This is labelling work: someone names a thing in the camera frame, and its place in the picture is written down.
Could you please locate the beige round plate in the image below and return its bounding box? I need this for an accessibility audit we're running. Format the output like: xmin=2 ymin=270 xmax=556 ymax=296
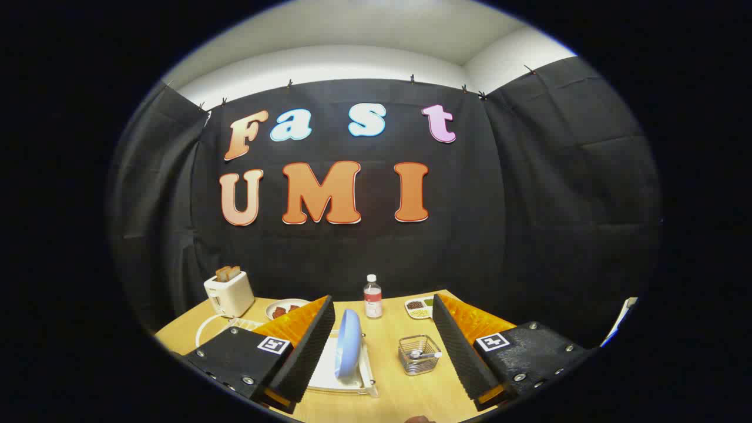
xmin=265 ymin=298 xmax=311 ymax=321

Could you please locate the metal wire basket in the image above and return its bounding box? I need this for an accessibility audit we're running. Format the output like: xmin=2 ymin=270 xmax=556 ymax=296
xmin=398 ymin=335 xmax=442 ymax=377

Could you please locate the black backdrop cloth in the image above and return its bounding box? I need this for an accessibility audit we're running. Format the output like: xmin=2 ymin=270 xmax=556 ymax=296
xmin=109 ymin=57 xmax=662 ymax=347

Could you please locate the blue plate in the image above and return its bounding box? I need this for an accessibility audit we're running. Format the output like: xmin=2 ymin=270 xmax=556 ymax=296
xmin=334 ymin=309 xmax=362 ymax=380

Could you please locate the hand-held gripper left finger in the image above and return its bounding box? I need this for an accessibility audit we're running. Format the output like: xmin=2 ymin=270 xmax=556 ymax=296
xmin=182 ymin=295 xmax=336 ymax=415

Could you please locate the white divided dish with beans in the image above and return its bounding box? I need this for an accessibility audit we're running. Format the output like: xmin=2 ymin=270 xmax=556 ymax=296
xmin=404 ymin=297 xmax=435 ymax=320

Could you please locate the white toaster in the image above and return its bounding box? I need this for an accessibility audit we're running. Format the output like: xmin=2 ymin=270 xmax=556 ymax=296
xmin=203 ymin=270 xmax=256 ymax=318

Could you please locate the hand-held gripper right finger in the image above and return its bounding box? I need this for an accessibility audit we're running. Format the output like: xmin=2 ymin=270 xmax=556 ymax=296
xmin=432 ymin=294 xmax=594 ymax=412

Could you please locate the clear plastic bottle red label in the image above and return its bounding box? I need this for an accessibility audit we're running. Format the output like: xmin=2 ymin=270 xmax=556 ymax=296
xmin=363 ymin=274 xmax=383 ymax=320

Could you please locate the white wire dish rack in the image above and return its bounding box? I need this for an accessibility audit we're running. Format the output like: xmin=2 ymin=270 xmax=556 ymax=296
xmin=195 ymin=313 xmax=380 ymax=399

